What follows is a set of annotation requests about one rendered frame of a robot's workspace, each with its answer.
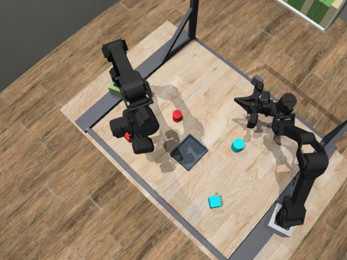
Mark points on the dark red cylinder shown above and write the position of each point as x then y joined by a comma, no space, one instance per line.
177,116

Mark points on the teal cylinder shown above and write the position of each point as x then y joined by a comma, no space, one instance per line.
237,145

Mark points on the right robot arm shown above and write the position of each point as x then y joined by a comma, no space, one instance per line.
133,89

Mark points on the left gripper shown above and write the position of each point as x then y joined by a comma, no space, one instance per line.
253,108

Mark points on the red cube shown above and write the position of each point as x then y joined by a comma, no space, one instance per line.
127,137

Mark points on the teal cube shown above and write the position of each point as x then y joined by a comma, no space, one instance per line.
214,201

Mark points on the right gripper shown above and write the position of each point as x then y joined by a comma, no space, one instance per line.
140,143

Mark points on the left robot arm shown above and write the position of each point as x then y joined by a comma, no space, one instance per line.
312,165

